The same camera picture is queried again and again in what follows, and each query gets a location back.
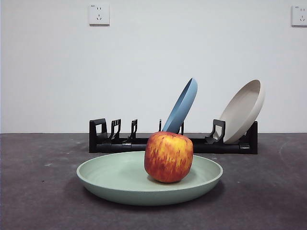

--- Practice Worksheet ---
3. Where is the red yellow apple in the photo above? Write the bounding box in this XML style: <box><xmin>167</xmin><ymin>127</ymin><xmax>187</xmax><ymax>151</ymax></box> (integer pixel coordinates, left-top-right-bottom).
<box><xmin>144</xmin><ymin>131</ymin><xmax>194</xmax><ymax>184</ymax></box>

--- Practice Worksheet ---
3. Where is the green plate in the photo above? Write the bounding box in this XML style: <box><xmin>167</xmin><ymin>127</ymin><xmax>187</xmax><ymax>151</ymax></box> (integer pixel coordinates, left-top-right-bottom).
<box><xmin>76</xmin><ymin>150</ymin><xmax>224</xmax><ymax>207</ymax></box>

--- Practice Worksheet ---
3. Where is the blue plate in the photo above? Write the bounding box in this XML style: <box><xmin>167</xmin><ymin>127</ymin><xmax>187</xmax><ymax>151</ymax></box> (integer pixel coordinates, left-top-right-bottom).
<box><xmin>162</xmin><ymin>77</ymin><xmax>199</xmax><ymax>134</ymax></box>

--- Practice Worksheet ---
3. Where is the black plate rack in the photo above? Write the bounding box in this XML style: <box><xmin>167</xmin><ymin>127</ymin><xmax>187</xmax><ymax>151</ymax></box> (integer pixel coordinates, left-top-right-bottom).
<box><xmin>89</xmin><ymin>118</ymin><xmax>259</xmax><ymax>155</ymax></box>

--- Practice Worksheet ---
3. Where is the cream white plate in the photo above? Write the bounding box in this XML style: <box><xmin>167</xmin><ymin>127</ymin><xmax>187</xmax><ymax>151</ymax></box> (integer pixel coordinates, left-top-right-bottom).
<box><xmin>218</xmin><ymin>79</ymin><xmax>266</xmax><ymax>145</ymax></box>

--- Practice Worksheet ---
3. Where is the white wall socket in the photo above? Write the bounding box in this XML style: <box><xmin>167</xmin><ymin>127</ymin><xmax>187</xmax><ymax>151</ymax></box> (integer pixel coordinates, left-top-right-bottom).
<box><xmin>89</xmin><ymin>3</ymin><xmax>110</xmax><ymax>26</ymax></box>
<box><xmin>291</xmin><ymin>5</ymin><xmax>307</xmax><ymax>27</ymax></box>

